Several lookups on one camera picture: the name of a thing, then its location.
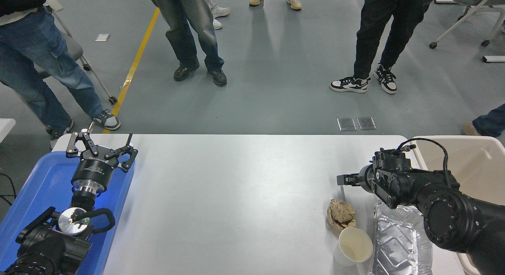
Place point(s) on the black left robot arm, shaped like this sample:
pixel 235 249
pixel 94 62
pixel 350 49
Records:
pixel 47 247

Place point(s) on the silver foil tray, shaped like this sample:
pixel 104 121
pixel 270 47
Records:
pixel 398 243

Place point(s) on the white paper cup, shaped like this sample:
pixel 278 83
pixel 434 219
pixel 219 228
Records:
pixel 353 247

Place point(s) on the crumpled tan paper ball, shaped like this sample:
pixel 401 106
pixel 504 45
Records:
pixel 341 215

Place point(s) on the standing person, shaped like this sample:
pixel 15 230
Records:
pixel 294 0
pixel 371 38
pixel 197 30
pixel 221 11

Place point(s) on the grey folding chair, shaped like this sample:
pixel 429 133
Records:
pixel 75 48

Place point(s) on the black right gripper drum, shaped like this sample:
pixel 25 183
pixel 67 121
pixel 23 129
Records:
pixel 367 179

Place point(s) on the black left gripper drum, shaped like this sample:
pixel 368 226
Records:
pixel 94 173

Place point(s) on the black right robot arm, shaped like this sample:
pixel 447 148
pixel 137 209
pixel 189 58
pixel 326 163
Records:
pixel 449 212

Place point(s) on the small white side table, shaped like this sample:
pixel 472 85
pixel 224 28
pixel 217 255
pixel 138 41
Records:
pixel 5 127

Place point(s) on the blue plastic tray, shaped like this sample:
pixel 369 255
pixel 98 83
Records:
pixel 43 188

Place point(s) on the seated person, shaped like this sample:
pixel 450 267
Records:
pixel 31 50

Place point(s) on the large pale bin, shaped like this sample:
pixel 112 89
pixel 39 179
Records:
pixel 473 164

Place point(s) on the silver floor socket cover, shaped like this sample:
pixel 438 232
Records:
pixel 367 123
pixel 346 124

